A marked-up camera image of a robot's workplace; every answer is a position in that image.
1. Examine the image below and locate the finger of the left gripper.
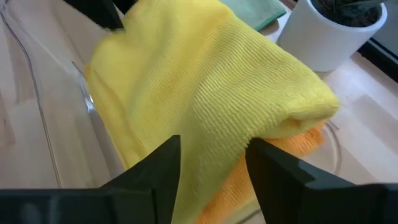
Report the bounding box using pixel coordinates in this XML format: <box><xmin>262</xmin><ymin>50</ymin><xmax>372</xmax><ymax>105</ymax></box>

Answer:
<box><xmin>63</xmin><ymin>0</ymin><xmax>125</xmax><ymax>31</ymax></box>
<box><xmin>111</xmin><ymin>0</ymin><xmax>138</xmax><ymax>16</ymax></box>

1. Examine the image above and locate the yellow microfiber towel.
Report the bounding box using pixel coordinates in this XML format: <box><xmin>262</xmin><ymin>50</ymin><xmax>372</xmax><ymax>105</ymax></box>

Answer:
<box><xmin>84</xmin><ymin>0</ymin><xmax>341</xmax><ymax>224</ymax></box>

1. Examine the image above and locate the clear plastic bin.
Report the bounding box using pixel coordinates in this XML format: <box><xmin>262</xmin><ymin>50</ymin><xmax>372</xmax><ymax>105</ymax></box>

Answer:
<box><xmin>0</xmin><ymin>0</ymin><xmax>343</xmax><ymax>224</ymax></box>

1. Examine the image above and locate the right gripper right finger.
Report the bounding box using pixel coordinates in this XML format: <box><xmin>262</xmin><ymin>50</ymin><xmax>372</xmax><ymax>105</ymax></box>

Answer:
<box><xmin>244</xmin><ymin>138</ymin><xmax>357</xmax><ymax>224</ymax></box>

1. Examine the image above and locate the orange microfiber towel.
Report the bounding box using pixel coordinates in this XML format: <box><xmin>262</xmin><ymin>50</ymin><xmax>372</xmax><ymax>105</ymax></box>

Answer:
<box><xmin>195</xmin><ymin>121</ymin><xmax>327</xmax><ymax>224</ymax></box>

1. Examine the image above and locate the black table frame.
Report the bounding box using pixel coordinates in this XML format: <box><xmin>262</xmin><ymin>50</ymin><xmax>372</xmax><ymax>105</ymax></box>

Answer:
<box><xmin>357</xmin><ymin>39</ymin><xmax>398</xmax><ymax>84</ymax></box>

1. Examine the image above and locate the white plant pot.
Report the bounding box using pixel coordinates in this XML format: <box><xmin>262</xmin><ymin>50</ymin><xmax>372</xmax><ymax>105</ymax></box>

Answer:
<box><xmin>275</xmin><ymin>0</ymin><xmax>389</xmax><ymax>73</ymax></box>

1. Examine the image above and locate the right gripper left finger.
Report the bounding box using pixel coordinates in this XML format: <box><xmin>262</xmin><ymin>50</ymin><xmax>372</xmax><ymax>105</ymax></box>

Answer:
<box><xmin>101</xmin><ymin>134</ymin><xmax>182</xmax><ymax>224</ymax></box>

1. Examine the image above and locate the light green microfiber towel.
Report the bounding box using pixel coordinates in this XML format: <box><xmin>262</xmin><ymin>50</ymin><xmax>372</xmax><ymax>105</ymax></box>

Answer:
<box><xmin>219</xmin><ymin>0</ymin><xmax>287</xmax><ymax>32</ymax></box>

